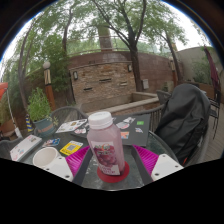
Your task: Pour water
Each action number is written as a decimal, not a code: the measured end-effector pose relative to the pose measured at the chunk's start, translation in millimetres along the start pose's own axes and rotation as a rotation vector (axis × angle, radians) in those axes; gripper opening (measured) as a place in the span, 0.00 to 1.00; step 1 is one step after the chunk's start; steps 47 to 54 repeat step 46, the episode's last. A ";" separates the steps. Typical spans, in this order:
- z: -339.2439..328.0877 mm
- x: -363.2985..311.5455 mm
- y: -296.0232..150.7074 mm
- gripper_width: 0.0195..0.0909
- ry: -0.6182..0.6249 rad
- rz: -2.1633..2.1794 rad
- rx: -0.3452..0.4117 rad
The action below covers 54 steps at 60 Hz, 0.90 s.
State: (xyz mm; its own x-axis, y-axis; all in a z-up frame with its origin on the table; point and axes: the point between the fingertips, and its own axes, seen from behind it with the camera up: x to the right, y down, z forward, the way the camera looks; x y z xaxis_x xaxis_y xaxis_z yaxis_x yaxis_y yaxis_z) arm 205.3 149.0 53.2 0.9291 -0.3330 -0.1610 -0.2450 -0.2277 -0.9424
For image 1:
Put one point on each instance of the black laptop with stickers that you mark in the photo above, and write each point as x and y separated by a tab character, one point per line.
140	133

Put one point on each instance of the black metal chair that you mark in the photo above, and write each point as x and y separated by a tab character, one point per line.
215	113

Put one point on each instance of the small colourful sticker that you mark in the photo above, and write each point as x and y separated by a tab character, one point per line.
51	142

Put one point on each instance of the leaning thin-trunk tree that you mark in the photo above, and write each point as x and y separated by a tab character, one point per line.
21	83

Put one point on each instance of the wall lantern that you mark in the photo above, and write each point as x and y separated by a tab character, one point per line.
75	75
129	68

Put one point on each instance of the slim tree by wall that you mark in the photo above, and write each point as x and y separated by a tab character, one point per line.
175	60

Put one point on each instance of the folded maroon umbrella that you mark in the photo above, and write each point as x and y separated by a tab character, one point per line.
213	73

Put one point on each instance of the potted green plant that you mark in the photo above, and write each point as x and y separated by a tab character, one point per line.
38	106

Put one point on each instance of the white mug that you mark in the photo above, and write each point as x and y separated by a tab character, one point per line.
45	156

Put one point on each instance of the grey wall box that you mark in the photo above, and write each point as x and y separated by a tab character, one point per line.
145	84

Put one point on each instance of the globe lamp post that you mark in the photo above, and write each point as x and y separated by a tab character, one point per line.
173	75
50	96

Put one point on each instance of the yellow blue striped bollard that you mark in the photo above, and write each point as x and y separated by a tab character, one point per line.
29	123

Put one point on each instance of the large dark-trunk tree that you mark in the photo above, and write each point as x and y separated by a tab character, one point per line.
136	73

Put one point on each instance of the black jacket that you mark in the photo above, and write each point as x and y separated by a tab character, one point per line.
183	123

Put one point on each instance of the pink drink bottle white cap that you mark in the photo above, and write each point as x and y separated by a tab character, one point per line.
105	140

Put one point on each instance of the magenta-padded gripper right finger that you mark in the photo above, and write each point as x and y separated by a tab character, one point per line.
146	161

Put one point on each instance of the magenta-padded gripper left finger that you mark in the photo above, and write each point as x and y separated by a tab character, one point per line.
77	161

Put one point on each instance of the flat round red coaster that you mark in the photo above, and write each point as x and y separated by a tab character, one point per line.
124	175

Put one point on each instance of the yellow card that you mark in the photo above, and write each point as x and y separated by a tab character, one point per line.
70	147

